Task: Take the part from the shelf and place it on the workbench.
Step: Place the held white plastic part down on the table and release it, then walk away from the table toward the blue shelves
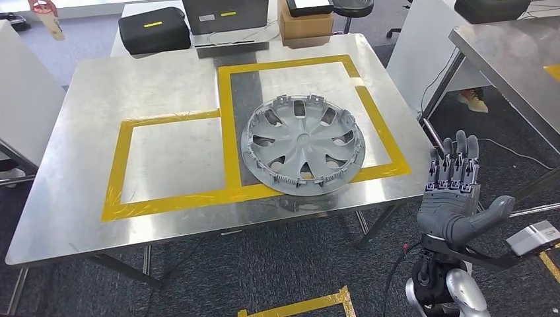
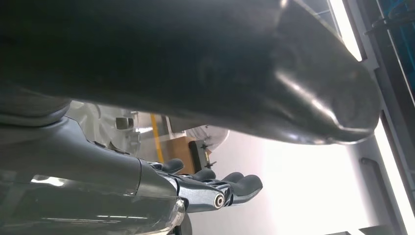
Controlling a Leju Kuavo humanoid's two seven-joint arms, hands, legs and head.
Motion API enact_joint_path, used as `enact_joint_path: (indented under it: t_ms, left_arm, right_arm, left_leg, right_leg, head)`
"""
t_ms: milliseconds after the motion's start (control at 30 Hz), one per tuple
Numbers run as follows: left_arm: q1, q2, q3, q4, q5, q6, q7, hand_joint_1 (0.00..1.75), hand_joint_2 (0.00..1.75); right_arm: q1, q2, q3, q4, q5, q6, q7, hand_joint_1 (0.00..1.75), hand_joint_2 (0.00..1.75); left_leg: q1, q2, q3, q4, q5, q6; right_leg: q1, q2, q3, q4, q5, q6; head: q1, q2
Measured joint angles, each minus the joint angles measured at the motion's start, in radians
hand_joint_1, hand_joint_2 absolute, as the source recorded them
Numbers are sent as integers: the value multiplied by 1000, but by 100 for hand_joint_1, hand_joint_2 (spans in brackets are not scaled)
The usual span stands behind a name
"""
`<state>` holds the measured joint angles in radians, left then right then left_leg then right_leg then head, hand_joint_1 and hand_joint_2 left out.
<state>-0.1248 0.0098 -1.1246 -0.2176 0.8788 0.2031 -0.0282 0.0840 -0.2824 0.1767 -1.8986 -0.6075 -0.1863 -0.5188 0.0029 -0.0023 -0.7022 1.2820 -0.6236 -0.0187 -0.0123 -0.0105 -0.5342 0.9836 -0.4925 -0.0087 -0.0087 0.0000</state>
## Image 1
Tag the silver plastic wheel cover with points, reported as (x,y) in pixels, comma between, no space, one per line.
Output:
(302,144)

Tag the black camera bracket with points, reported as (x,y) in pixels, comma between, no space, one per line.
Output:
(481,258)

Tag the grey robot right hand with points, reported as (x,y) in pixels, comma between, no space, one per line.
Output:
(450,210)

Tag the black case yellow label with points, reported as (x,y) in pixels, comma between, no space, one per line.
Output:
(153,35)
(490,11)

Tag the yellow floor tape square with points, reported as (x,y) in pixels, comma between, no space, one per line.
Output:
(550,264)

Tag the black office chair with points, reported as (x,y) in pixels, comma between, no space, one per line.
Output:
(396,30)

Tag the grey metal box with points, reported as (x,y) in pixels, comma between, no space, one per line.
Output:
(227,22)

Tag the person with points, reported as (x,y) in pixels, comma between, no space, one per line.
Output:
(474,101)
(13,175)

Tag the brown cardboard box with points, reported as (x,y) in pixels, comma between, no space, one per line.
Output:
(306,28)

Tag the black seat stool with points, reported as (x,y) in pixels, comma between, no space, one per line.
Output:
(354,6)

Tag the black tablet device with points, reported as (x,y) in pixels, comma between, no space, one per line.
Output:
(310,8)

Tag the white board panel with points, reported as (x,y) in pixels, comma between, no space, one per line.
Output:
(420,52)
(26,87)

